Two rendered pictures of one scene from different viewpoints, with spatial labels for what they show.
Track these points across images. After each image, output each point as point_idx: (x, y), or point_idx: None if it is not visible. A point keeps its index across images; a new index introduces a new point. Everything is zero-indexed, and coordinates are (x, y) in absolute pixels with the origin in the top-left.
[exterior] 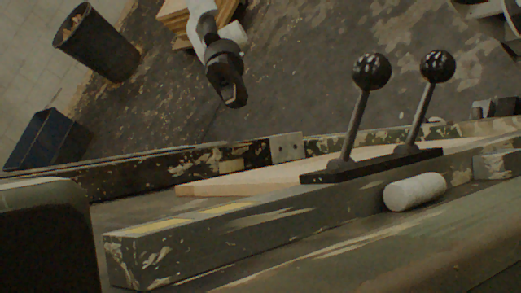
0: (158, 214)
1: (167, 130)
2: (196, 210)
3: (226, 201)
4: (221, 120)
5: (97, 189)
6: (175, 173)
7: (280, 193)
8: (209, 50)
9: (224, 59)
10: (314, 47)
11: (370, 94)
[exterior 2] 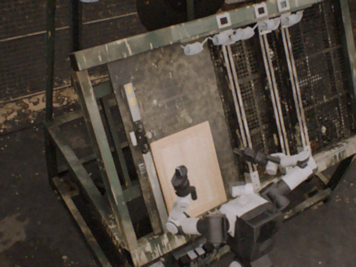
0: (180, 106)
1: None
2: (134, 97)
3: (179, 123)
4: None
5: (230, 104)
6: (237, 131)
7: (135, 112)
8: (262, 154)
9: (247, 153)
10: None
11: None
